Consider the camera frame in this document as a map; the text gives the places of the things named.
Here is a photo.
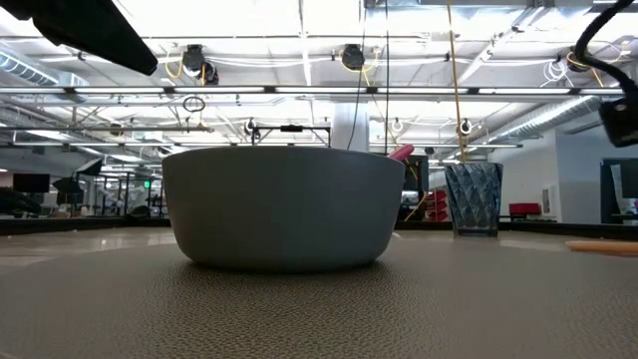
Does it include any beige textured placemat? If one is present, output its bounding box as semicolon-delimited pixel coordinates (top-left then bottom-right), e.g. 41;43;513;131
0;237;638;359

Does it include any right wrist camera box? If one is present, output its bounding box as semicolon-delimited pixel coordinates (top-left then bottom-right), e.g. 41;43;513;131
597;96;638;149

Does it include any blue faceted glass tumbler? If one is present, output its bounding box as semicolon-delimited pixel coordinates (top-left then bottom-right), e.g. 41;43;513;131
444;162;504;238

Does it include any red box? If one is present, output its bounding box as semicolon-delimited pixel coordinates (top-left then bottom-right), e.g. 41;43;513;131
508;201;542;217

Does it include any grey round bowl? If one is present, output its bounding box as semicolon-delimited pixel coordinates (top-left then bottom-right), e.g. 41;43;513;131
161;146;407;273

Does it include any tan wooden utensil handle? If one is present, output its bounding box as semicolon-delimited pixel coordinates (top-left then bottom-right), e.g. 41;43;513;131
564;239;638;257

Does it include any thin black hanging cable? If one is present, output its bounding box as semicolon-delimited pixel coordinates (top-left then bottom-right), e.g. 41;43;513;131
384;0;392;156

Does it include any black metal rack frame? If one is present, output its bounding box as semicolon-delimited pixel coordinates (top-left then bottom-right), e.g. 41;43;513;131
101;171;166;218

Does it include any grey horizontal ceiling pipe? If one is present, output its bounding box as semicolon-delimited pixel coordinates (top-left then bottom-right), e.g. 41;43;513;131
0;125;215;135

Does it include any red drawer cabinet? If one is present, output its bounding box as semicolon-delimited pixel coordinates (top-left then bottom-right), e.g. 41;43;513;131
425;188;449;222

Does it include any black ceiling cable reel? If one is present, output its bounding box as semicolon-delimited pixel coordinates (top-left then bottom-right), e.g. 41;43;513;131
180;43;220;87
340;43;367;72
565;45;592;74

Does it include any black studio light hood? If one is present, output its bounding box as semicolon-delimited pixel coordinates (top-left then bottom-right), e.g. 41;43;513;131
74;158;104;178

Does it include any black cable loop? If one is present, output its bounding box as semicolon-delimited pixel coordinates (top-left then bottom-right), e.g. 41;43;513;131
181;95;207;114

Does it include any silver ventilation duct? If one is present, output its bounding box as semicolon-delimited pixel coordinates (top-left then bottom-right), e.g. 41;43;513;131
489;95;602;144

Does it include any black table edge rail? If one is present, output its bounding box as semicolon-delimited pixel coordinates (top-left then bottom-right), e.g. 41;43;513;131
0;215;638;241

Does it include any dark doorway frame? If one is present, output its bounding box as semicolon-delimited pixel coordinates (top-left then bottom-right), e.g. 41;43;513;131
599;158;638;225

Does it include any white building pillar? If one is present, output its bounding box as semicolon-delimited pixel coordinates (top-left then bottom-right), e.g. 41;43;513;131
332;102;371;152

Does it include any yellow hanging rope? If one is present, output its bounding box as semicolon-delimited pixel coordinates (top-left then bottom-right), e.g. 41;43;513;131
446;0;469;165

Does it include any long ceiling light bar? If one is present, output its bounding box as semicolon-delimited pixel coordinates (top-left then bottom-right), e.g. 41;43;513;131
0;85;625;97

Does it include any dark computer monitor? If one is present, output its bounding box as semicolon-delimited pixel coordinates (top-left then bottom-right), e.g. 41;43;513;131
12;173;52;194

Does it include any black overhead camera frame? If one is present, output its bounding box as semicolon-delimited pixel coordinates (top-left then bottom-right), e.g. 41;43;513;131
250;124;333;150

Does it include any pink utensil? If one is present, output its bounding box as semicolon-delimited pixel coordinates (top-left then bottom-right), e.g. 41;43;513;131
388;144;416;163

